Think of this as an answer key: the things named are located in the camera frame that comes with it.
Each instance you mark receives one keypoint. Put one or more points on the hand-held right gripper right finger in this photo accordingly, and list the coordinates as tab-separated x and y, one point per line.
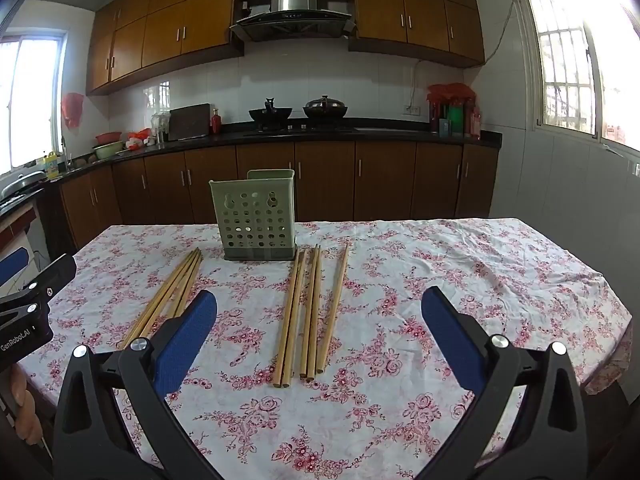
452	342

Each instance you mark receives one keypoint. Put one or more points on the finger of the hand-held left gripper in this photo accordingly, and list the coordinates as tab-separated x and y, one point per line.
12	265
52	275

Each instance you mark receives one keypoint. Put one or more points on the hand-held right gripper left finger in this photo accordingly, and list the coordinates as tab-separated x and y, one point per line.
185	342

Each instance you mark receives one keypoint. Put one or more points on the green perforated chopstick holder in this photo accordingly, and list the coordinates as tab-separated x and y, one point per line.
255	220

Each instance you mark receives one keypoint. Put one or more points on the person's left hand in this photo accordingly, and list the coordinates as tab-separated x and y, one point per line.
25	402

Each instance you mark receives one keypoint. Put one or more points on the pink floral tablecloth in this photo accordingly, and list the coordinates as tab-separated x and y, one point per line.
400	400

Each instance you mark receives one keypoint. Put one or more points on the silver pan lid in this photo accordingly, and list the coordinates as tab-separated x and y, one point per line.
22	179

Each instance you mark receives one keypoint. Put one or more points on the yellow dish soap bottle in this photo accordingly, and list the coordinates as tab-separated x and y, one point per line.
50	166

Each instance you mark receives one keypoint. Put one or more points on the metal faucet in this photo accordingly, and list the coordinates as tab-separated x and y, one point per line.
65	155

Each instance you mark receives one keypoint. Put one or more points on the green basin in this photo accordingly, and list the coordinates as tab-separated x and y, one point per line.
107	150

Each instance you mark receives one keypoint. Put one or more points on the red basin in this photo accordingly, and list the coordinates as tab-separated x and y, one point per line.
108	137

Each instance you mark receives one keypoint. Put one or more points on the red and white bowls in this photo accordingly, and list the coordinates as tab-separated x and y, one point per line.
136	140

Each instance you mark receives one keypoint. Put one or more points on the small side window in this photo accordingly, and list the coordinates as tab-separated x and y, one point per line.
30	100

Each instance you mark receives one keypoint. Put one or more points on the red plastic bag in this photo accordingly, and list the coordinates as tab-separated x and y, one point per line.
72	110

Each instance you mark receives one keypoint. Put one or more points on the wooden base cabinets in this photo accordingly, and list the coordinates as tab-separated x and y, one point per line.
385	180

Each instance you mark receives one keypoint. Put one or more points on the glass jars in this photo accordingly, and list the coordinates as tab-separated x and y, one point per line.
160	125

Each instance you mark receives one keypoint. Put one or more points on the dark cutting board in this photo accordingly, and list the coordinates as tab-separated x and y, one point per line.
189	121

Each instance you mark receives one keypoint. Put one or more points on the black kitchen countertop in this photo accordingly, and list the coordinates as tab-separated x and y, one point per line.
390	134

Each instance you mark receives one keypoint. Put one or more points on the red bottle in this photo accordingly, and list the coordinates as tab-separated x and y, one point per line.
216	122

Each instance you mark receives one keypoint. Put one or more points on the red snack bags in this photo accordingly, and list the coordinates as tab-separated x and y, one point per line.
452	110

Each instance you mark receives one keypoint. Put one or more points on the gas stove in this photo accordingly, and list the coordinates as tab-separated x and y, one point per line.
300	128

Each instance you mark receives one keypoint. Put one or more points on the black wok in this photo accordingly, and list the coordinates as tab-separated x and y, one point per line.
270	112

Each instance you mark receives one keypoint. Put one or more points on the large barred window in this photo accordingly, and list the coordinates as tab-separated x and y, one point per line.
570	60

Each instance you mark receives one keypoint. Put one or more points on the steel range hood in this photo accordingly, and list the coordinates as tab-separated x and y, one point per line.
290	10

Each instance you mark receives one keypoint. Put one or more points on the white wall socket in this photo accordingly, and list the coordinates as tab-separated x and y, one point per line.
412	109

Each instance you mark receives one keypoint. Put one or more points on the wooden wall cabinets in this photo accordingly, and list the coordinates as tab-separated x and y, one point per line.
165	30

